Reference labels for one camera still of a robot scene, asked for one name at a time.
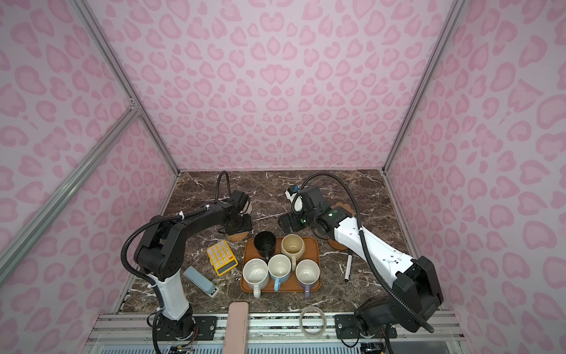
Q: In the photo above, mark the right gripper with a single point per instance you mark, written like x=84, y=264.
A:
x=295, y=226

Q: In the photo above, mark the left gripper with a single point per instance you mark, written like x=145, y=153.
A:
x=248, y=223

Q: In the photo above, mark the woven rattan round coaster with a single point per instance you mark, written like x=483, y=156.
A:
x=239, y=237

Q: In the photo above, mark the cream beige mug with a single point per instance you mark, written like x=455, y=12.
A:
x=293, y=246

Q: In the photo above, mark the black mug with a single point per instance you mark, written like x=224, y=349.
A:
x=265, y=243

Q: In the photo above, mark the brown round wooden coaster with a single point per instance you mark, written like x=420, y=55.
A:
x=337, y=246

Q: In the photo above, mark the cork flower-shaped coaster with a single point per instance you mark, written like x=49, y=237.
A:
x=346, y=207

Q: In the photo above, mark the beige speckled round coaster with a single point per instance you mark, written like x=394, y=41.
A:
x=248, y=208

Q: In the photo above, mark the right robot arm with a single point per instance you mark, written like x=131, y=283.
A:
x=412, y=285

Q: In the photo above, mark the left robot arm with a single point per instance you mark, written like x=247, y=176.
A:
x=155, y=253

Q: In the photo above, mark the yellow calculator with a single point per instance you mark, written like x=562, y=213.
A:
x=221, y=257

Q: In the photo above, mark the light blue mug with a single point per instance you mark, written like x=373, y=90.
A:
x=279, y=267

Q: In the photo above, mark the lavender mug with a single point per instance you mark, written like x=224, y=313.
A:
x=308, y=274

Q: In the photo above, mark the white mug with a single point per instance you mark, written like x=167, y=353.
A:
x=256, y=275

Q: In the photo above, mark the grey blue stapler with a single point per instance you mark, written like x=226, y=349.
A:
x=201, y=282

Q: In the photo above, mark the black white marker pen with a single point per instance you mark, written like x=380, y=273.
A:
x=348, y=271

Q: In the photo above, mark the clear tape roll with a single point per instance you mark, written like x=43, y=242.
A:
x=312, y=322

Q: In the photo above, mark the pink rectangular bar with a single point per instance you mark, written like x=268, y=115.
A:
x=237, y=327

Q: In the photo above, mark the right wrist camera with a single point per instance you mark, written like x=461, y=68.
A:
x=292, y=194

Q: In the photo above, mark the left aluminium frame strut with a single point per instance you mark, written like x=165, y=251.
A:
x=29, y=235

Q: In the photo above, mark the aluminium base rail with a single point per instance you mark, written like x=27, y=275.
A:
x=277, y=333

